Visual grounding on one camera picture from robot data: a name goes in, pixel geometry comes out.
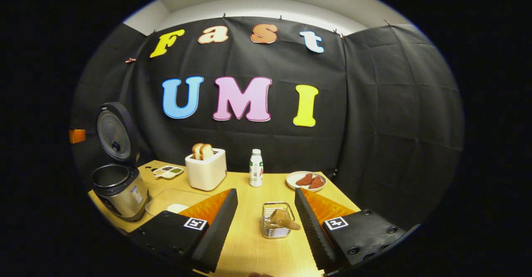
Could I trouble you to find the white divided grain dish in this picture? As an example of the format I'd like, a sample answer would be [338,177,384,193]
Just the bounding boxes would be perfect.
[153,165,184,180]

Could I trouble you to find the clear plastic container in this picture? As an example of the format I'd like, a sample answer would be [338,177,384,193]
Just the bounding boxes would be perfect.
[145,188,212,217]

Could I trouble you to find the dark grey rice cooker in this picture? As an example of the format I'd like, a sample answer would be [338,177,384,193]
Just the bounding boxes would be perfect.
[91,101,149,222]

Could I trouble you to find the wooden spoon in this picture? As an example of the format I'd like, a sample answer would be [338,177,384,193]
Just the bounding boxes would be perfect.
[269,209,301,231]

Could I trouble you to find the white round plate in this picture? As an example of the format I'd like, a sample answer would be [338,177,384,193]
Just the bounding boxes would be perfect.
[286,171,327,193]

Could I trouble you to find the white toaster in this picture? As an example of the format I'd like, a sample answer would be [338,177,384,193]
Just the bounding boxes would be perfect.
[185,148,227,192]

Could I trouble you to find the black backdrop cloth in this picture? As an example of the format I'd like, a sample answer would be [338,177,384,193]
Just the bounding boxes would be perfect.
[70,16,465,236]

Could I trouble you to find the white milk bottle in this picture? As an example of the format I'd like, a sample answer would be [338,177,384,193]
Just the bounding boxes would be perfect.
[249,149,264,188]

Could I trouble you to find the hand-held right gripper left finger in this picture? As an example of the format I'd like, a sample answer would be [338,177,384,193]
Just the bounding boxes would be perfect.
[127,188,239,274]

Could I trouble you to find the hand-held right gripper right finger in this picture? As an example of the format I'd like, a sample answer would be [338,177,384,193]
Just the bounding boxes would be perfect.
[294,188,407,274]

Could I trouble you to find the metal wire chopstick holder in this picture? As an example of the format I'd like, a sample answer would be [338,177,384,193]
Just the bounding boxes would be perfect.
[261,202,296,239]

